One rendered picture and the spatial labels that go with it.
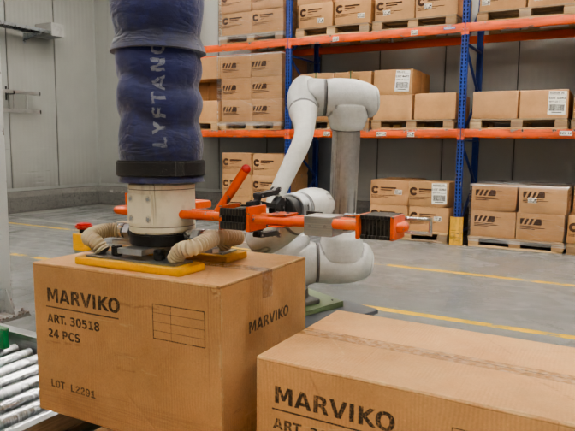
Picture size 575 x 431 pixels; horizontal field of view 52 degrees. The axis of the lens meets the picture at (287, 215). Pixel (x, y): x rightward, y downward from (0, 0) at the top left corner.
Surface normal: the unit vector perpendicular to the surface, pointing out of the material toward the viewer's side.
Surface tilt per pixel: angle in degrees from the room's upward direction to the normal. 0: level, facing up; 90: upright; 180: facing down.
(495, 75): 90
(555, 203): 90
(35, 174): 90
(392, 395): 90
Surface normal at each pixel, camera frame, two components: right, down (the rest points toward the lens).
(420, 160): -0.48, 0.10
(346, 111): 0.01, 0.36
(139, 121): -0.05, -0.19
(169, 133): 0.37, -0.17
